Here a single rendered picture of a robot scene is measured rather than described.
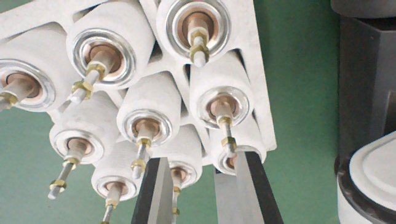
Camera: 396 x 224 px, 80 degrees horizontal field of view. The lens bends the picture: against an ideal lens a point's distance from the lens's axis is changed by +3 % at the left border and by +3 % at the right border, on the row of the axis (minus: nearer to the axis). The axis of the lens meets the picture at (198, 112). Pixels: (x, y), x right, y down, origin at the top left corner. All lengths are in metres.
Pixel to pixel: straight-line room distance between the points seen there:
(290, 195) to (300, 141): 0.29
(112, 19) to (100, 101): 0.18
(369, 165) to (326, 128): 0.39
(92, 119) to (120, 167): 0.11
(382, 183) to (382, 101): 0.17
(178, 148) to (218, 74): 0.16
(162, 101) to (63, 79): 0.13
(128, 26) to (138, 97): 0.10
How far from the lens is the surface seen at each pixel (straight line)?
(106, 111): 0.42
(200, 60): 0.19
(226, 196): 0.54
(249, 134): 0.40
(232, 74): 0.32
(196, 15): 0.27
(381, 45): 0.46
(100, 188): 0.49
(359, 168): 0.42
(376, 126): 0.56
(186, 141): 0.43
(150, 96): 0.34
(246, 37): 0.36
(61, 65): 0.36
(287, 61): 0.61
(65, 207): 1.12
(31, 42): 0.38
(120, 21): 0.30
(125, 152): 0.48
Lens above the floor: 0.52
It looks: 53 degrees down
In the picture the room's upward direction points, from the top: 178 degrees clockwise
